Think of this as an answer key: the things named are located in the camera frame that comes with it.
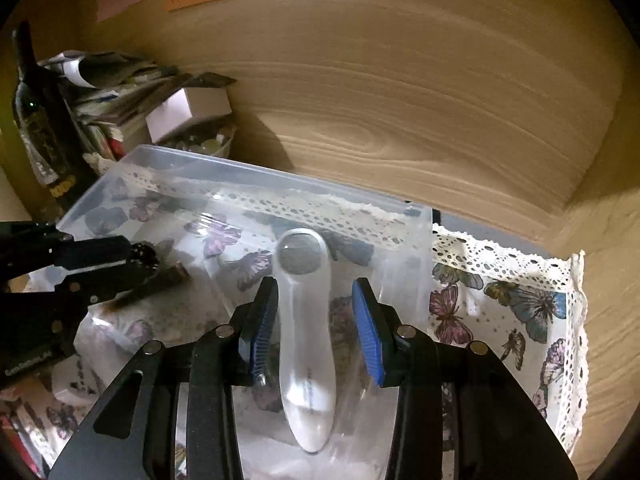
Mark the butterfly print lace cloth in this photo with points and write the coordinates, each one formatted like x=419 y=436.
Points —
x=505 y=320

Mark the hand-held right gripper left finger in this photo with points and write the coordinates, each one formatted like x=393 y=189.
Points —
x=261 y=332

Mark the dark cylindrical tube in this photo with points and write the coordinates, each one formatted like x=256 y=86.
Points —
x=152 y=287

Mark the white handheld magnifier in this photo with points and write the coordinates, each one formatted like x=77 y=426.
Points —
x=302 y=340

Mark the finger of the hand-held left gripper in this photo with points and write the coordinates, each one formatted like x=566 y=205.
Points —
x=100 y=294
x=107 y=251

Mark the white cardboard box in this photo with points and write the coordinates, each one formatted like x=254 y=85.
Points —
x=187 y=110

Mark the clear plastic storage box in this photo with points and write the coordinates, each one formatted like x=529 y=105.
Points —
x=240 y=240

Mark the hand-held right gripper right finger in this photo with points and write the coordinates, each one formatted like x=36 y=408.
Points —
x=367 y=332

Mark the pile of papers and magazines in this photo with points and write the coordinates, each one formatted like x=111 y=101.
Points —
x=107 y=95

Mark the dark glass wine bottle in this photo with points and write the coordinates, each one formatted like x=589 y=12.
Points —
x=42 y=125

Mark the bowl of pale stones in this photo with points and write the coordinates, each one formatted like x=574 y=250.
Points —
x=202 y=144

